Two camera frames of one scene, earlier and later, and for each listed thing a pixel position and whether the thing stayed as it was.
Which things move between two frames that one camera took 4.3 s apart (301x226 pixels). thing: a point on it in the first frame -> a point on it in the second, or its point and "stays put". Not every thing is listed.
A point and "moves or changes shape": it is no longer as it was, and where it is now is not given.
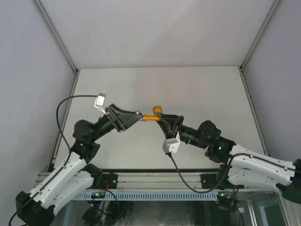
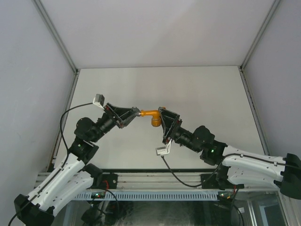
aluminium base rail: (158, 181) stays put
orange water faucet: (156, 109) moves or changes shape
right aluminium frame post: (271, 11) stays put
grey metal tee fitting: (143, 118) -> (136, 111)
